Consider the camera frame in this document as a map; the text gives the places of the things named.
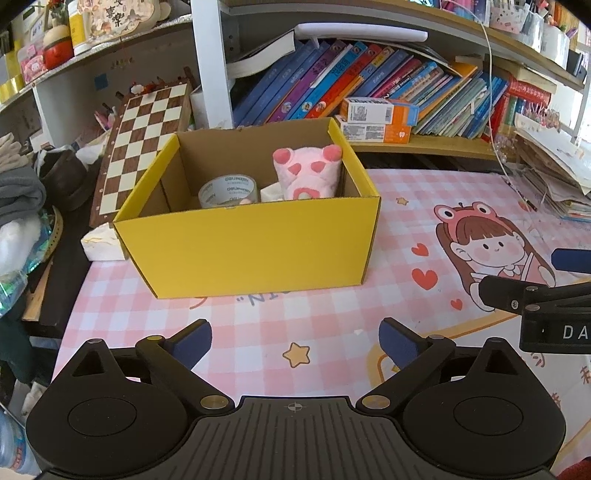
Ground pink small box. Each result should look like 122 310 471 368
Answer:
18 46 48 85

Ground pink plush toy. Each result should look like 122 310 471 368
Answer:
271 144 343 200

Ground red round pot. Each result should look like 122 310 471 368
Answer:
43 24 75 71

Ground white jar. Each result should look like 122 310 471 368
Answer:
67 0 101 57

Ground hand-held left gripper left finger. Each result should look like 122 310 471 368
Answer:
69 318 232 412

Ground clear tape roll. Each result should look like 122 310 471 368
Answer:
198 174 258 208

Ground orange and white carton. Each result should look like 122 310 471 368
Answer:
333 115 413 144
340 98 420 126

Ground decorative paper sign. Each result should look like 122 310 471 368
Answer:
76 0 161 37

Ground brown leather bag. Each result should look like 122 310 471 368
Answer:
36 147 94 212

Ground pink printed desk mat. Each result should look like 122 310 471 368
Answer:
51 168 591 480

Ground bookshelf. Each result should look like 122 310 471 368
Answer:
0 0 591 162

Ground grey cloth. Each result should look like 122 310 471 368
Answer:
0 165 48 228

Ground white cable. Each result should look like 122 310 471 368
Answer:
478 16 520 185

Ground plastic water bottle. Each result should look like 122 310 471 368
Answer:
0 406 43 477

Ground pink bead ornaments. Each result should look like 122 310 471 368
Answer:
522 100 560 129

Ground white pen holder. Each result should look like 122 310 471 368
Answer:
522 9 583 71

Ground white flat device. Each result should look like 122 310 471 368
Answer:
294 23 428 43

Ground stack of papers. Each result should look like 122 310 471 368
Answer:
512 113 591 223

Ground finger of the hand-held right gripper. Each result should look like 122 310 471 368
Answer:
478 275 591 317
551 248 591 274

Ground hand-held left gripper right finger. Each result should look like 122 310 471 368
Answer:
362 318 525 411

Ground white crumpled tissue box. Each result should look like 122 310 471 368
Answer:
81 222 129 262

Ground row of colourful books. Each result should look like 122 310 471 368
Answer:
232 39 555 141

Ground yellow cardboard box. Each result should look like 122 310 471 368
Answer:
113 117 382 300

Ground shiny holographic bag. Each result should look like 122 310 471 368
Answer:
0 208 63 320

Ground white gloves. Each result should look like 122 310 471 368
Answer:
0 133 29 172

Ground brown chessboard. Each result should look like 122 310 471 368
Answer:
89 82 193 229

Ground black pen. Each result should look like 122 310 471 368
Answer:
505 178 539 212

